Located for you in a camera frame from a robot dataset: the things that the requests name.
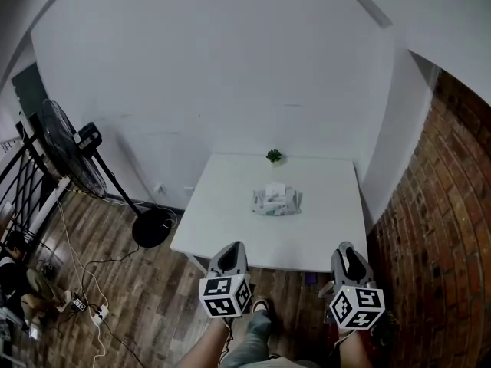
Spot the person's shoe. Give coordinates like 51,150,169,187
251,297,272,316

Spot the grey ceiling strip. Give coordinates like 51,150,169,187
339,0,394,29

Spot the dark door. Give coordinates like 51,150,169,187
11,62,50,124

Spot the person's right forearm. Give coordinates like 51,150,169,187
337,328,376,368

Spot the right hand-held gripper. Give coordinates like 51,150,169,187
328,241,386,331

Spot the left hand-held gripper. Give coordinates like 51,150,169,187
198,241,252,319

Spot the white power strip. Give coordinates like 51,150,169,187
91,304,111,327

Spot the person's leg in jeans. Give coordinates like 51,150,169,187
219,307,274,368

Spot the black metal railing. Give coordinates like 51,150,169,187
0,123,72,247

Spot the black standing fan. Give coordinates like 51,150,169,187
41,98,178,249

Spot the white cable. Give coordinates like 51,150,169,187
55,199,112,368

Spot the black cable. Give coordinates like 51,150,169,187
81,242,147,368

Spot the person's left forearm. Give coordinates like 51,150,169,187
176,316,232,368

